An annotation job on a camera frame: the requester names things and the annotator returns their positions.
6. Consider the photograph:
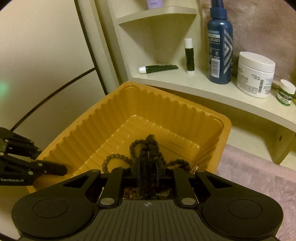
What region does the dark bead necklace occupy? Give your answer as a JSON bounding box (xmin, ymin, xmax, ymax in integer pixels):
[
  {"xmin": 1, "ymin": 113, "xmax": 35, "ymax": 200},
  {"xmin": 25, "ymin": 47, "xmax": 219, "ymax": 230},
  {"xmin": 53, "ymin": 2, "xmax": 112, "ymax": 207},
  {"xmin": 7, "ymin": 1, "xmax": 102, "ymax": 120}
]
[{"xmin": 128, "ymin": 134, "xmax": 167, "ymax": 167}]

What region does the orange plastic tray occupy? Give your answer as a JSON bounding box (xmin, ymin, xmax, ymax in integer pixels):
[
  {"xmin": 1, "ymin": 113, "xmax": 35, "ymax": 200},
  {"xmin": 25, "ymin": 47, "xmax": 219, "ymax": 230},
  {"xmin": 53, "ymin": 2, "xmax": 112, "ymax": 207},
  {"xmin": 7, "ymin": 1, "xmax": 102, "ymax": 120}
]
[{"xmin": 28, "ymin": 81, "xmax": 231, "ymax": 193}]

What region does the mauve towel on bed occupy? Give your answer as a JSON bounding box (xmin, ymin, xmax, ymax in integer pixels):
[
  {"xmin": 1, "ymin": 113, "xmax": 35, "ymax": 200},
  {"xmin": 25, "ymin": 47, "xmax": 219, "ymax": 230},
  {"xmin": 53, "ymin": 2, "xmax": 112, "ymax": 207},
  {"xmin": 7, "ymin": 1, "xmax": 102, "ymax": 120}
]
[{"xmin": 216, "ymin": 145, "xmax": 295, "ymax": 240}]

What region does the dark green lying tube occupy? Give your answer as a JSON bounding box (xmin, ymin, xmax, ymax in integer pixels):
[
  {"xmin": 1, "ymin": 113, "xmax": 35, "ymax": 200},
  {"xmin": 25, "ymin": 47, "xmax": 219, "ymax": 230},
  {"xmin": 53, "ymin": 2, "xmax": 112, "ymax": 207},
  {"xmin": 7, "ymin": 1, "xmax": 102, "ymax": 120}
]
[{"xmin": 138, "ymin": 65, "xmax": 178, "ymax": 74}]

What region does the green white lip balm stick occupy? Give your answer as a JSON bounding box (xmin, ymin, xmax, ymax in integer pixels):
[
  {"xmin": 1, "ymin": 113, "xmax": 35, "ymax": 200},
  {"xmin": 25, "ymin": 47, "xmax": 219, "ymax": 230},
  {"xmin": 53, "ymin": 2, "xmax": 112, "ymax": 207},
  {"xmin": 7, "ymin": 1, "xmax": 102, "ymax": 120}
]
[{"xmin": 184, "ymin": 38, "xmax": 195, "ymax": 74}]

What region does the white cream jar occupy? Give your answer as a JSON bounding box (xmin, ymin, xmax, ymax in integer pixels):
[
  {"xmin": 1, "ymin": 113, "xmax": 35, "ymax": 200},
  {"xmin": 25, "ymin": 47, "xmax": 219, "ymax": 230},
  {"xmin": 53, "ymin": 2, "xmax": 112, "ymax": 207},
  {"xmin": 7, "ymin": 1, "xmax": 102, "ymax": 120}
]
[{"xmin": 237, "ymin": 51, "xmax": 275, "ymax": 98}]

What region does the small green white jar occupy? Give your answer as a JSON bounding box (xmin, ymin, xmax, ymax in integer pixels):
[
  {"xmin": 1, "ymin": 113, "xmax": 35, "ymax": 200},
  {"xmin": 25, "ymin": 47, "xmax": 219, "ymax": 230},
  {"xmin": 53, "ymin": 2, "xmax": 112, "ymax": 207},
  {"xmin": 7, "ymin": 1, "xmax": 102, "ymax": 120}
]
[{"xmin": 276, "ymin": 79, "xmax": 295, "ymax": 106}]

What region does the white corner shelf unit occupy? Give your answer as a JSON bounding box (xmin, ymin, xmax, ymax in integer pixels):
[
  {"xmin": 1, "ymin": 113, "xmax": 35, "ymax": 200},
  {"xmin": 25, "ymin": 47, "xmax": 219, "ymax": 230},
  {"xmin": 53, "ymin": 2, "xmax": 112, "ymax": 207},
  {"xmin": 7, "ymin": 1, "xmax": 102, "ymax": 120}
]
[{"xmin": 94, "ymin": 1, "xmax": 295, "ymax": 169}]

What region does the blue spray bottle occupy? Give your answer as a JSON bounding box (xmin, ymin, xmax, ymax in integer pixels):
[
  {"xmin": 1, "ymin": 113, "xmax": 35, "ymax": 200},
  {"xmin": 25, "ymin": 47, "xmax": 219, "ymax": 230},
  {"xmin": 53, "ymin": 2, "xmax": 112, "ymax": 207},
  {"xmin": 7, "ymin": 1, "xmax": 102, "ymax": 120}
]
[{"xmin": 207, "ymin": 1, "xmax": 233, "ymax": 84}]

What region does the purple jar on upper shelf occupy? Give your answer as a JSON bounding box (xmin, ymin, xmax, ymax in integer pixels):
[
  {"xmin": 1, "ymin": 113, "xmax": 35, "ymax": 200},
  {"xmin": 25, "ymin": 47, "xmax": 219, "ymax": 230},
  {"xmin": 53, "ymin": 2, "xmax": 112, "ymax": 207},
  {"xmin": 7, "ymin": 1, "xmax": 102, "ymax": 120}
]
[{"xmin": 146, "ymin": 0, "xmax": 163, "ymax": 9}]

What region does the brown wooden bead bracelet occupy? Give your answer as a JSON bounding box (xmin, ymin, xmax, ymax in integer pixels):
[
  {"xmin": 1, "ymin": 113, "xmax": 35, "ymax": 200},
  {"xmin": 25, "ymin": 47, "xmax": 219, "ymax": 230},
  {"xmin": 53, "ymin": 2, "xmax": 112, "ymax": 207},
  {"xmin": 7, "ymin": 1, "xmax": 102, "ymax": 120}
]
[{"xmin": 101, "ymin": 153, "xmax": 133, "ymax": 174}]

